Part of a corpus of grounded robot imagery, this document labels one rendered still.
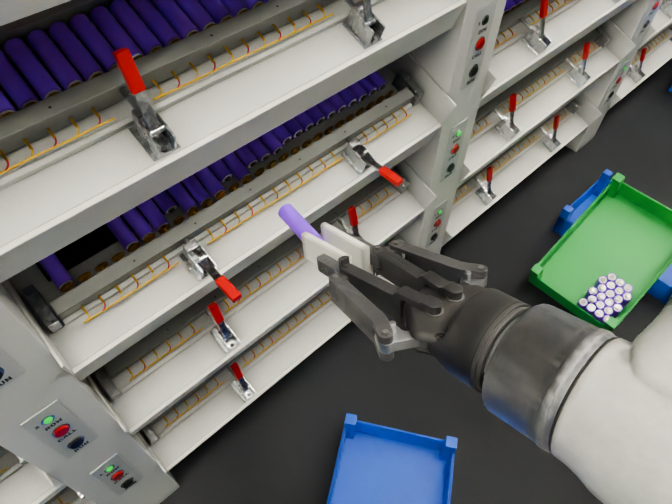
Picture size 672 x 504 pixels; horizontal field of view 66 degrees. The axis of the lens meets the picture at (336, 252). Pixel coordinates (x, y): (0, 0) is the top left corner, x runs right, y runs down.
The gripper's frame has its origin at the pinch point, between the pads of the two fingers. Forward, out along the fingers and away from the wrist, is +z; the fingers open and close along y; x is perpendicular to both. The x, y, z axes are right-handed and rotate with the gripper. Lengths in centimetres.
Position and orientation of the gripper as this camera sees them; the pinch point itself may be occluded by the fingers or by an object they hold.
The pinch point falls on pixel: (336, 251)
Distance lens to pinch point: 52.2
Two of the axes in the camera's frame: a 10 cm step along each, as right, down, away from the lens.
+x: -0.9, -8.4, -5.4
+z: -6.4, -3.7, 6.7
